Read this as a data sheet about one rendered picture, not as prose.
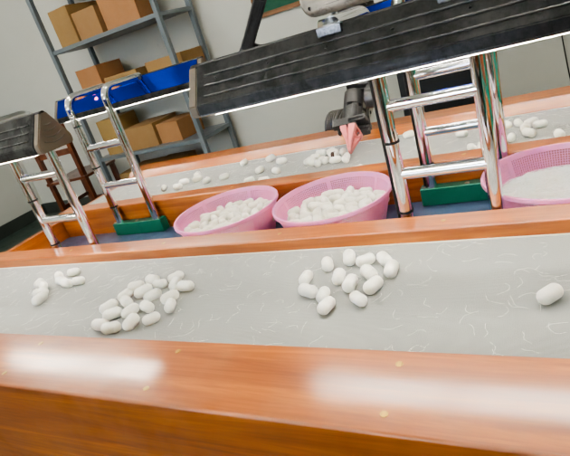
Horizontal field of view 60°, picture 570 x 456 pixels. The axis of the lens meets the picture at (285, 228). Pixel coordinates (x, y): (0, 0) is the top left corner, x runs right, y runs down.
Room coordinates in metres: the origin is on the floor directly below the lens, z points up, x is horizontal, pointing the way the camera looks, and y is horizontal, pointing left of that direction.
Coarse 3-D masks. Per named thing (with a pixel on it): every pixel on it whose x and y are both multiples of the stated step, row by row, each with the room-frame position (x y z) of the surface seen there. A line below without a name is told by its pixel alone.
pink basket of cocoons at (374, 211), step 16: (336, 176) 1.13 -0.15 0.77; (352, 176) 1.11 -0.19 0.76; (368, 176) 1.07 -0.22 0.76; (384, 176) 1.02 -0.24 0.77; (320, 192) 1.12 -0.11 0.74; (272, 208) 1.03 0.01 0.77; (288, 208) 1.08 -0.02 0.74; (368, 208) 0.88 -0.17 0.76; (384, 208) 0.93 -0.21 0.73; (288, 224) 0.93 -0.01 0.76; (304, 224) 0.90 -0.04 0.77; (320, 224) 0.89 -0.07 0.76
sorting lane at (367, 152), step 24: (552, 120) 1.12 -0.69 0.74; (360, 144) 1.44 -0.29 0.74; (408, 144) 1.29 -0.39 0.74; (432, 144) 1.22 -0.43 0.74; (456, 144) 1.16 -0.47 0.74; (216, 168) 1.71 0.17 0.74; (240, 168) 1.60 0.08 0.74; (264, 168) 1.51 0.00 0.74; (288, 168) 1.42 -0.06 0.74; (312, 168) 1.34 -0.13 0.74; (336, 168) 1.28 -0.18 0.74; (120, 192) 1.82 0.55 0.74; (168, 192) 1.59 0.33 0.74
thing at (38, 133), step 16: (0, 128) 1.02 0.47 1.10; (16, 128) 0.98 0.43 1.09; (32, 128) 0.96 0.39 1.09; (48, 128) 0.96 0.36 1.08; (64, 128) 0.99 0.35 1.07; (0, 144) 1.00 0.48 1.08; (16, 144) 0.97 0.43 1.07; (32, 144) 0.94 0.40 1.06; (48, 144) 0.95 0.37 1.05; (64, 144) 0.98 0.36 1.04; (0, 160) 1.00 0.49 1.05
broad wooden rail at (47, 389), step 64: (0, 384) 0.66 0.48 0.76; (64, 384) 0.60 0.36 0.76; (128, 384) 0.55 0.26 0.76; (192, 384) 0.51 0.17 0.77; (256, 384) 0.47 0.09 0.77; (320, 384) 0.44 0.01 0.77; (384, 384) 0.41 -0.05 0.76; (448, 384) 0.38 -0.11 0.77; (512, 384) 0.36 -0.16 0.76; (0, 448) 0.72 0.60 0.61; (64, 448) 0.62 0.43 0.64; (128, 448) 0.54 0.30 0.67; (192, 448) 0.48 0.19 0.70; (256, 448) 0.43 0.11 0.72; (320, 448) 0.38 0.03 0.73; (384, 448) 0.35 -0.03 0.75; (448, 448) 0.32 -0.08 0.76; (512, 448) 0.29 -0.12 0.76
